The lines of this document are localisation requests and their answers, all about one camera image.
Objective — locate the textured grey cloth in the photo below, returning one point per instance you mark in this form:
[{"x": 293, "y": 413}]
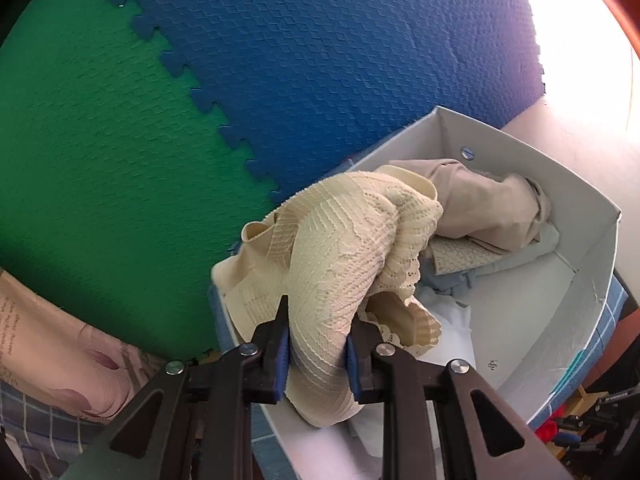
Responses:
[{"x": 460, "y": 255}]

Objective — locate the pale blue underwear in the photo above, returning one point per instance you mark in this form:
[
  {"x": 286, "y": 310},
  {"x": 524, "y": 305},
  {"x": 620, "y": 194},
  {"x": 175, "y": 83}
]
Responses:
[{"x": 530, "y": 250}]

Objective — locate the floral curtain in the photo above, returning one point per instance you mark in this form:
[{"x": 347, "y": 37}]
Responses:
[{"x": 50, "y": 340}]

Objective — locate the white cardboard box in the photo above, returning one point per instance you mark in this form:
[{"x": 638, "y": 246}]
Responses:
[{"x": 525, "y": 320}]

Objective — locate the beige lace bra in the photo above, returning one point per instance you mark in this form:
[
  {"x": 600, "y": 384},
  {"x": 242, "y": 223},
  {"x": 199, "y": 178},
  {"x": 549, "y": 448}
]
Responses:
[{"x": 330, "y": 270}]

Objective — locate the green foam mat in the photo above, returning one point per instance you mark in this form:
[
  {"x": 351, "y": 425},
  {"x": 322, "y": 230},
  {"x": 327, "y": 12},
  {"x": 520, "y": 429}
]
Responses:
[{"x": 100, "y": 160}]

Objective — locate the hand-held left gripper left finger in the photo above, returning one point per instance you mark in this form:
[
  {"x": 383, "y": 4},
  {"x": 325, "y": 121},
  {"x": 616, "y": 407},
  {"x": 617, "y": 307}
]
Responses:
[{"x": 281, "y": 365}]

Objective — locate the blue foam mat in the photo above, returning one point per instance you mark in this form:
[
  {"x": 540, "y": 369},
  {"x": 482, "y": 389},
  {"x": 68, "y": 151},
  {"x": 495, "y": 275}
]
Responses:
[{"x": 325, "y": 60}]

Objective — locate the white garment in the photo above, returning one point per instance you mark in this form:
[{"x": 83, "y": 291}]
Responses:
[{"x": 450, "y": 330}]

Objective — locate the plaid blanket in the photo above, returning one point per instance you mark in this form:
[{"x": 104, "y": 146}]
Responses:
[{"x": 40, "y": 425}]

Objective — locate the blue checked cloth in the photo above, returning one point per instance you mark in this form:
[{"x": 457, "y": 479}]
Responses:
[{"x": 605, "y": 320}]

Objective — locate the beige garment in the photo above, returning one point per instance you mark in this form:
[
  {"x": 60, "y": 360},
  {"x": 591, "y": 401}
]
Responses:
[{"x": 480, "y": 210}]

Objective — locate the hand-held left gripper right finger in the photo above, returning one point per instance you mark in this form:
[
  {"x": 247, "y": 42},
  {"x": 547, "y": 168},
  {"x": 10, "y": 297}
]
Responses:
[{"x": 352, "y": 370}]

